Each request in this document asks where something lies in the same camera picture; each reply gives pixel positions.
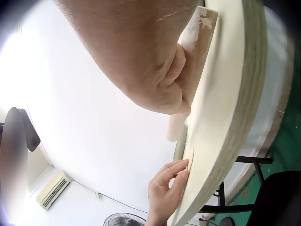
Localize cream wall air conditioner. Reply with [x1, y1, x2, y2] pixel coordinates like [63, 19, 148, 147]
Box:
[35, 171, 71, 211]

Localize person's right fingers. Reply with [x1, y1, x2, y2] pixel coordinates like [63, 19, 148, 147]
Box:
[170, 44, 191, 117]

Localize black metal table frame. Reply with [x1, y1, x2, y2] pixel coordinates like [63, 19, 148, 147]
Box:
[200, 155, 273, 213]

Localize white round table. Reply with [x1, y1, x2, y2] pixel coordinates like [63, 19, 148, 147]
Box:
[207, 5, 296, 214]

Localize dark round disc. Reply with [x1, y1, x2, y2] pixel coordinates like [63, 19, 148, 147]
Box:
[216, 217, 234, 226]

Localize person's right hand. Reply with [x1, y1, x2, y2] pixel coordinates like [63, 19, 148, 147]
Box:
[52, 0, 205, 117]

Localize thick cream round board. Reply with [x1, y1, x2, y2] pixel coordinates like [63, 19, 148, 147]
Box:
[167, 0, 267, 226]

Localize black standing fan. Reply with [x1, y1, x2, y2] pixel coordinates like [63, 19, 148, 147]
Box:
[103, 213, 147, 226]

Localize thin wall cable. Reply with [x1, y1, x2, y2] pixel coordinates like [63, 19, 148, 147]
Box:
[70, 179, 151, 214]

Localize person's legs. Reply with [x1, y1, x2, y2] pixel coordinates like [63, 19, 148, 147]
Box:
[253, 171, 301, 226]

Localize round dough wrapper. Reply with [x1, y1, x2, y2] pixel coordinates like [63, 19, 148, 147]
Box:
[186, 148, 194, 170]

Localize person's left hand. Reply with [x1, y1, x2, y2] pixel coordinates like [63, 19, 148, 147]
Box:
[146, 158, 190, 226]

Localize person's left fingers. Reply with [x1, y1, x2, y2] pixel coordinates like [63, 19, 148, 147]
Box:
[162, 158, 190, 189]

